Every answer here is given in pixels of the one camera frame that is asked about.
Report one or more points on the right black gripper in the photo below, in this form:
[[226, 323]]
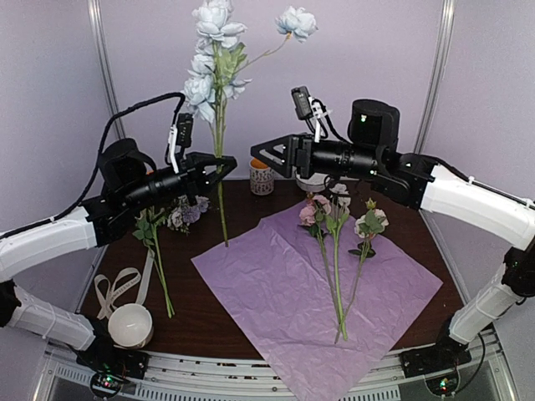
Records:
[[298, 152]]

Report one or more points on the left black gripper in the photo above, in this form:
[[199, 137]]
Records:
[[206, 182]]

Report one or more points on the patterned mug with orange inside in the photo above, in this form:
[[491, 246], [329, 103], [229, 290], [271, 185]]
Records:
[[261, 178]]

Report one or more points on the purple hydrangea fake flower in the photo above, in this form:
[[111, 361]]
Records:
[[182, 214]]

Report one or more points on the pink fake flower stem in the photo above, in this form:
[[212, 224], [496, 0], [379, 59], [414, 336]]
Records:
[[324, 216]]

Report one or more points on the light blue fake flower stem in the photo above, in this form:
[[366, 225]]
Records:
[[221, 56]]

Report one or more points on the pink purple wrapping paper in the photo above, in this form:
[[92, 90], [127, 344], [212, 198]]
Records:
[[272, 282]]

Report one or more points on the orange fake flower stem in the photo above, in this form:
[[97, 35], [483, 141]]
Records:
[[146, 231]]

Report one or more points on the white fake flower stem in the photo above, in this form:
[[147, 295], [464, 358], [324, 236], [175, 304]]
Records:
[[372, 223]]

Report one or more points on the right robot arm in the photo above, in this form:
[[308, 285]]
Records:
[[425, 183]]

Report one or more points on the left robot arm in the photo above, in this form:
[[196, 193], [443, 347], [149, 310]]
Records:
[[87, 223]]

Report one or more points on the white scalloped bowl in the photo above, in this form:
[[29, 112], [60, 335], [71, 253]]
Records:
[[316, 183]]

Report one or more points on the beige ribbon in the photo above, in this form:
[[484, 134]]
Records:
[[108, 292]]

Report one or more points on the white round cup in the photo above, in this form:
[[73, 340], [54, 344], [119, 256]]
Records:
[[131, 326]]

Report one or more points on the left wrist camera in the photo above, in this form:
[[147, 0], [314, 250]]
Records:
[[179, 139]]

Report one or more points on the left aluminium frame post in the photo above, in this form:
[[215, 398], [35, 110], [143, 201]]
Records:
[[97, 27]]

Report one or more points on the aluminium frame post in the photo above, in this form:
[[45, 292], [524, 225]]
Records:
[[443, 46], [97, 27]]

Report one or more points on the right aluminium frame post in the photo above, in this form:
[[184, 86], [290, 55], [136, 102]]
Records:
[[443, 46]]

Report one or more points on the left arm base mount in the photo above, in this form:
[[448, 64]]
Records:
[[113, 369]]

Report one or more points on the aluminium front rail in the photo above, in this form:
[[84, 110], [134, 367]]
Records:
[[176, 377]]

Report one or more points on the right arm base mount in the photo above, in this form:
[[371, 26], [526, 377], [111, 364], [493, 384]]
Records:
[[438, 369]]

